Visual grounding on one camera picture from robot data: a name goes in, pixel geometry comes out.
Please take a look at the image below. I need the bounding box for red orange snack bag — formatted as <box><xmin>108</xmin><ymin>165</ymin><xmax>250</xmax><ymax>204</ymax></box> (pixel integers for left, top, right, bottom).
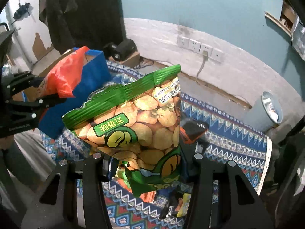
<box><xmin>37</xmin><ymin>46</ymin><xmax>89</xmax><ymax>98</ymax></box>

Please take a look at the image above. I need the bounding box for green bean chips bag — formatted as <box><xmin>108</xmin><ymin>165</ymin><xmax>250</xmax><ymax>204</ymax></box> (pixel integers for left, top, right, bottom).
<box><xmin>62</xmin><ymin>65</ymin><xmax>181</xmax><ymax>196</ymax></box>

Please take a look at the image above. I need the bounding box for black yellow snack packet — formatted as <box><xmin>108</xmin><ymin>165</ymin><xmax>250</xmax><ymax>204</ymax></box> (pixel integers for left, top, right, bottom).
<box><xmin>159</xmin><ymin>191</ymin><xmax>191</xmax><ymax>219</ymax></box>

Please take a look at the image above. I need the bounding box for patterned blue tablecloth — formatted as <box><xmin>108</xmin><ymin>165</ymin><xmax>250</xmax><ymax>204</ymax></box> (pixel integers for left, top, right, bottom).
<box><xmin>40</xmin><ymin>60</ymin><xmax>273</xmax><ymax>229</ymax></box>

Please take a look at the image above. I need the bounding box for white door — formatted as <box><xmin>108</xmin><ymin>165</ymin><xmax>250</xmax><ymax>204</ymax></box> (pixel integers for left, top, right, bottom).
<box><xmin>4</xmin><ymin>0</ymin><xmax>60</xmax><ymax>67</ymax></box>

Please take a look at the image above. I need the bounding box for blue cardboard box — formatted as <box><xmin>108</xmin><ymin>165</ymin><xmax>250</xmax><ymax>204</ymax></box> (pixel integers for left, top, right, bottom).
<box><xmin>25</xmin><ymin>48</ymin><xmax>111</xmax><ymax>139</ymax></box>

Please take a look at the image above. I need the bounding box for black orange snack packet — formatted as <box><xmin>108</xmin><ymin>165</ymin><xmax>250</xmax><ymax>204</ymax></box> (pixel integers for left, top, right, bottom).
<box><xmin>179</xmin><ymin>117</ymin><xmax>209</xmax><ymax>144</ymax></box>

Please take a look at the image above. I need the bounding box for grey waste bin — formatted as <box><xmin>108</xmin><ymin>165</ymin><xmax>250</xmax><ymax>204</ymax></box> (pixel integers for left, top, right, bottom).
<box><xmin>242</xmin><ymin>91</ymin><xmax>283</xmax><ymax>132</ymax></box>

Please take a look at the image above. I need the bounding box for black device on box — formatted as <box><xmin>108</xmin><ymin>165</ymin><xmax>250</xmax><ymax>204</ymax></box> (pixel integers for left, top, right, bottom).
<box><xmin>102</xmin><ymin>39</ymin><xmax>137</xmax><ymax>61</ymax></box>

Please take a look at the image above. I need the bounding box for dark hanging curtain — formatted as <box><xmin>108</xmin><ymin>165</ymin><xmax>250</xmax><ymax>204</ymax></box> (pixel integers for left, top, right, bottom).
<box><xmin>39</xmin><ymin>0</ymin><xmax>126</xmax><ymax>53</ymax></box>

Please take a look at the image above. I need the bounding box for grey power cable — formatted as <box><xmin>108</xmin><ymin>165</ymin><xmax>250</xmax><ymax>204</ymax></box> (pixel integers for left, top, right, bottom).
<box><xmin>195</xmin><ymin>50</ymin><xmax>209</xmax><ymax>80</ymax></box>

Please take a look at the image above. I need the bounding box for white wall socket strip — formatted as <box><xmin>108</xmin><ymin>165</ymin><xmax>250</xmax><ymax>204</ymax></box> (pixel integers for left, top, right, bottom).
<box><xmin>177</xmin><ymin>35</ymin><xmax>224</xmax><ymax>63</ymax></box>

